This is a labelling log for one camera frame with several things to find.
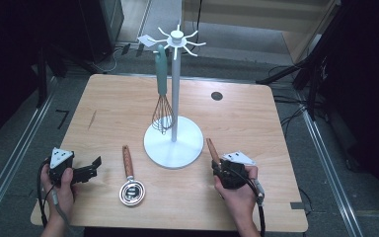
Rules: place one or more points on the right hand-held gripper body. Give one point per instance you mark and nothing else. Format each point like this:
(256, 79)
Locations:
(233, 173)

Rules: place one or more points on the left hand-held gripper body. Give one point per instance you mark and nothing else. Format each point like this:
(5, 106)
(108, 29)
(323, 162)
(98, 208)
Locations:
(59, 163)

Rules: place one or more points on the white utensil rack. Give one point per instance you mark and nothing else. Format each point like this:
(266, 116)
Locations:
(175, 98)

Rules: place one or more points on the person's left hand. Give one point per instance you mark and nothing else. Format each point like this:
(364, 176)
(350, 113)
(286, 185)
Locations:
(64, 192)

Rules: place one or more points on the person's right hand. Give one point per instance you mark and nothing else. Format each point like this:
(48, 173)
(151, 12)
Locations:
(240, 200)

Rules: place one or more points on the dark round table grommet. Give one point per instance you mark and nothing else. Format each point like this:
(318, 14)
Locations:
(216, 95)

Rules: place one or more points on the black tape patch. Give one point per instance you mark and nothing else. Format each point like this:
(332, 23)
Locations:
(297, 205)

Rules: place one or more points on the black metal stand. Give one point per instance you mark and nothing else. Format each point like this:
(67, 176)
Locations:
(41, 79)

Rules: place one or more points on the white paper tag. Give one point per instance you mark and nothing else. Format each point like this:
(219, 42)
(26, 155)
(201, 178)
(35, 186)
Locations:
(145, 39)

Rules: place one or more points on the black angled stand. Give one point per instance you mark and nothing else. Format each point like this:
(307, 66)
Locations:
(309, 62)

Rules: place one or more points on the black cabinet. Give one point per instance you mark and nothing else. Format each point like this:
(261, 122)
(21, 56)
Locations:
(105, 29)

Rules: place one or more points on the metal floor rail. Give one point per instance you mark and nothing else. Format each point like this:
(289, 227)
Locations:
(13, 158)
(329, 171)

